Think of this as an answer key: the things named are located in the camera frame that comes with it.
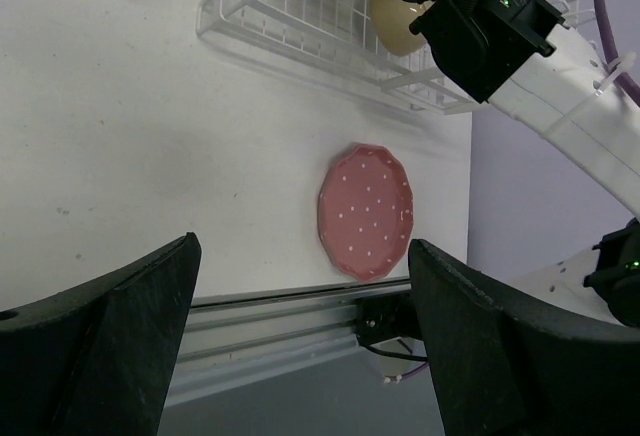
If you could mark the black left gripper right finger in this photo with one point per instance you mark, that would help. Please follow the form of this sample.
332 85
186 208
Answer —
505 363

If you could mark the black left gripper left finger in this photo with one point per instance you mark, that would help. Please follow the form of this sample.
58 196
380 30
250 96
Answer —
98 358

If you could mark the beige ceramic bowl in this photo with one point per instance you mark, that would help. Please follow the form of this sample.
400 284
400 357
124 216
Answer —
391 20

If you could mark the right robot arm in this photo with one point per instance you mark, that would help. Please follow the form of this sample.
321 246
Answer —
521 57

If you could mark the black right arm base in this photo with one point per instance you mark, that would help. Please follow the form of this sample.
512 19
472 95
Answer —
386 326

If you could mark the pink dotted plate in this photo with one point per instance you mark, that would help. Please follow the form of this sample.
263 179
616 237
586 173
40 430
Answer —
365 212

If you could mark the aluminium frame rail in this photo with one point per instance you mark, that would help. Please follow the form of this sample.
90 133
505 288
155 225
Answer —
235 343

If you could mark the white wire dish rack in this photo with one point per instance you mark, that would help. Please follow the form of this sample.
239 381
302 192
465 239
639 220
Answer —
331 43

